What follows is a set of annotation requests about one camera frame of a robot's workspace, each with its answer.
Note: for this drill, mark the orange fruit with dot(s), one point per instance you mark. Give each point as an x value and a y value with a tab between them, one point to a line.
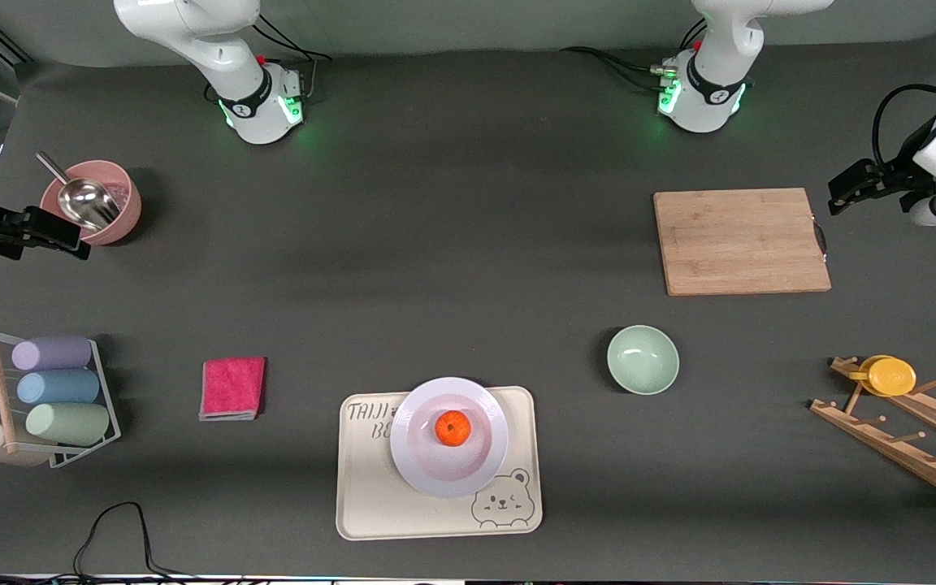
453	428

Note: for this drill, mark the pink bowl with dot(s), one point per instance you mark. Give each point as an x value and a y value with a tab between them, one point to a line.
128	203

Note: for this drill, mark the purple cup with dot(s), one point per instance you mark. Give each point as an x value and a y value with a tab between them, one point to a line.
52	353

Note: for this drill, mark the pale green bowl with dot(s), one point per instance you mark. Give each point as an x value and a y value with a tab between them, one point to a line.
643	360

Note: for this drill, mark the beige bear print tray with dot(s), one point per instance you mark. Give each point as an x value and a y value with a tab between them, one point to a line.
362	504

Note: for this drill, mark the wooden cutting board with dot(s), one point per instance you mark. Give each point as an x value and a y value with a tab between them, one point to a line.
736	244

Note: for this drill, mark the blue cup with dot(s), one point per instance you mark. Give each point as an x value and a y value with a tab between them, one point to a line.
58	387

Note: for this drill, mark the white round plate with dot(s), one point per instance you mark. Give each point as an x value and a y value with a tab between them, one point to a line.
435	471

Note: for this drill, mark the pink folded cloth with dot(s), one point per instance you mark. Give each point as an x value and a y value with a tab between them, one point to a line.
232	387

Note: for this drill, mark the metal scoop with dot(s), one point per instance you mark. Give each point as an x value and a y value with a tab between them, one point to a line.
93	201

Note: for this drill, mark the wooden peg drying rack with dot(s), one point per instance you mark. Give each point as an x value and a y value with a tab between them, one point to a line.
882	439

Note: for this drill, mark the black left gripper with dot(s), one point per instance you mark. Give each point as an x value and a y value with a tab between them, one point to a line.
900	173

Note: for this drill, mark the green cup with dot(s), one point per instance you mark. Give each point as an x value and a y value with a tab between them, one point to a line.
68	423

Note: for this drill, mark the yellow cup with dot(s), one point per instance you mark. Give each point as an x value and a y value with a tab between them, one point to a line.
890	376

